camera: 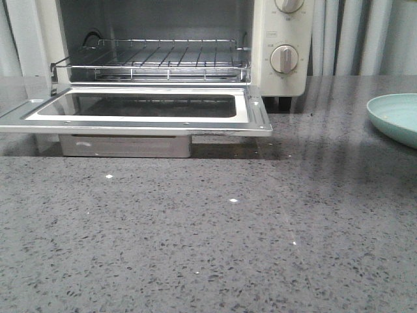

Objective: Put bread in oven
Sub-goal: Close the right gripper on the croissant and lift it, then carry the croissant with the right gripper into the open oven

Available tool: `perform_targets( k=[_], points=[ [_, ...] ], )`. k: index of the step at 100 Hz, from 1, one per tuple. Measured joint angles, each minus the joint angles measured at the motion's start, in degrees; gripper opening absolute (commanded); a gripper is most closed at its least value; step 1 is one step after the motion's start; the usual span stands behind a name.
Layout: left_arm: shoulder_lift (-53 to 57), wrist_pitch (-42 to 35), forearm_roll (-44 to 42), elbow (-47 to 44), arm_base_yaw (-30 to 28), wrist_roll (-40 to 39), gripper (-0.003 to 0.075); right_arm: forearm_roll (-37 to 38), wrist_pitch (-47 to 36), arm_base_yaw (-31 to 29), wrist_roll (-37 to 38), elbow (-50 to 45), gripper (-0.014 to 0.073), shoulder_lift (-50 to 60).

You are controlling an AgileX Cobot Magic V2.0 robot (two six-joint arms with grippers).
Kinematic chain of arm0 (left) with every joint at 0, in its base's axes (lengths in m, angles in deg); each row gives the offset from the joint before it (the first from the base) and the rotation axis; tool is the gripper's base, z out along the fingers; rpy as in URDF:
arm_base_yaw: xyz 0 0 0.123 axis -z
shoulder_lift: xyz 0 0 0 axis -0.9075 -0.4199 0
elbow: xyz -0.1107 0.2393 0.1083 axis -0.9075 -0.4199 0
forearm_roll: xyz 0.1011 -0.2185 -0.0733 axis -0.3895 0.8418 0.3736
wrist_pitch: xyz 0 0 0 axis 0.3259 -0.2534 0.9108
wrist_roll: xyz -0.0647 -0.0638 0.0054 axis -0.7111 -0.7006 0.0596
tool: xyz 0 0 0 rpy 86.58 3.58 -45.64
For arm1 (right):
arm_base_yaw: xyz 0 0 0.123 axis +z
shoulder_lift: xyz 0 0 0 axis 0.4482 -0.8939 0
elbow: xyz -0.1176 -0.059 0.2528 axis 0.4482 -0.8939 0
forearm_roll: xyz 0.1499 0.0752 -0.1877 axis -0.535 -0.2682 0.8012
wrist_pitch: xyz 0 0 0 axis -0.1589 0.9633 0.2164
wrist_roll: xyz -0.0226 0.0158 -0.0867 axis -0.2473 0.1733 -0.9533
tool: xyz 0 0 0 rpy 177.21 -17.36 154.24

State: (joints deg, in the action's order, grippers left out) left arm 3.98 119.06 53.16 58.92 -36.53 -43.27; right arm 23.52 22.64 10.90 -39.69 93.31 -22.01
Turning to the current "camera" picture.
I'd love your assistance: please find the glass oven door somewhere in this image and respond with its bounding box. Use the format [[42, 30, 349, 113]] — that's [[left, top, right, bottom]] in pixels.
[[1, 85, 272, 137]]

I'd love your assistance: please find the right black oven foot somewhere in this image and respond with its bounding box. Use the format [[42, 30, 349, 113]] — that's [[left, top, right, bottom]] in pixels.
[[278, 97, 293, 113]]

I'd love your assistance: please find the lower cream oven knob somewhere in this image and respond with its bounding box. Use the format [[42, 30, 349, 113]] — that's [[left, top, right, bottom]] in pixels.
[[270, 45, 298, 74]]

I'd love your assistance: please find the cream oven knob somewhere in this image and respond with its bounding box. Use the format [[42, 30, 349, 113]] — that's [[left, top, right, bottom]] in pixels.
[[274, 0, 304, 14], [270, 45, 298, 74]]

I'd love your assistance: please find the cream Toshiba toaster oven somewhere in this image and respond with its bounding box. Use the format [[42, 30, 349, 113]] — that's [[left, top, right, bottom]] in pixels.
[[40, 1, 314, 110]]

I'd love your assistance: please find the upper cream oven knob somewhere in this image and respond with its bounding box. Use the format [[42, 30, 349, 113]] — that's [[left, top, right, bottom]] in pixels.
[[274, 0, 304, 14]]

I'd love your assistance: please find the light green plate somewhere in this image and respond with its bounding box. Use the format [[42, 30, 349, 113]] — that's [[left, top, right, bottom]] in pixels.
[[367, 93, 416, 149]]

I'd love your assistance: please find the metal wire oven rack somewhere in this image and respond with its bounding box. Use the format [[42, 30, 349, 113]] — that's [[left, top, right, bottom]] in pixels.
[[50, 39, 250, 83]]

